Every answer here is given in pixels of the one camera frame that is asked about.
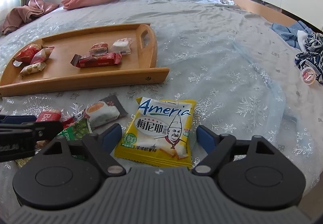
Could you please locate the wooden bed frame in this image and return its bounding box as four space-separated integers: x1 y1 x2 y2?
233 0 297 26

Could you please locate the small jelly cup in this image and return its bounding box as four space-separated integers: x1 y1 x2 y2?
300 67 316 86

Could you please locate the blue patterned clothes pile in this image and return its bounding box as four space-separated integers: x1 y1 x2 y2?
271 21 322 84

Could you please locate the red snack bag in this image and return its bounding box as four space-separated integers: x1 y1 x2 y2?
14 44 43 64

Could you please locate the beige cookie packet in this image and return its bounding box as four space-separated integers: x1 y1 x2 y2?
20 62 47 76

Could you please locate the long red wafer bar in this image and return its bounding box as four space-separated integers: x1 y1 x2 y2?
71 53 122 69

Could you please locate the small red candy packet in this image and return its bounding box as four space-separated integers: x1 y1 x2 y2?
88 42 108 56

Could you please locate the green wasabi peas packet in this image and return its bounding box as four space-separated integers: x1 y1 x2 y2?
57 118 94 159

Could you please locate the wooden serving tray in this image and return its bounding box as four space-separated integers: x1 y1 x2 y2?
1 23 170 96

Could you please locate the yellow Ameria snack packet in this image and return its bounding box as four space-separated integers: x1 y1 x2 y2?
114 97 197 168

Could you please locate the snowflake bed cover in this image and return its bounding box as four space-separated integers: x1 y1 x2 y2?
0 0 323 214

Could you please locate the white pink candy packet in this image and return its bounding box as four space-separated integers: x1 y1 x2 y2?
109 38 132 55

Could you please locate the red biscuit packet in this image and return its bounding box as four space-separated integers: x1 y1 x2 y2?
36 109 62 122

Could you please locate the mauve crumpled blanket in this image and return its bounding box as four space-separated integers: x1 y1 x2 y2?
1 0 59 35

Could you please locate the red white snack packet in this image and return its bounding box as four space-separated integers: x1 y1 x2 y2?
30 46 55 64

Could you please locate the white coffee sachet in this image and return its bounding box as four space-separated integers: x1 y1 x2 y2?
85 94 128 129

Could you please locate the crumpled clear plastic wrap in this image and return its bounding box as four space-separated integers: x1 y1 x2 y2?
218 0 235 5

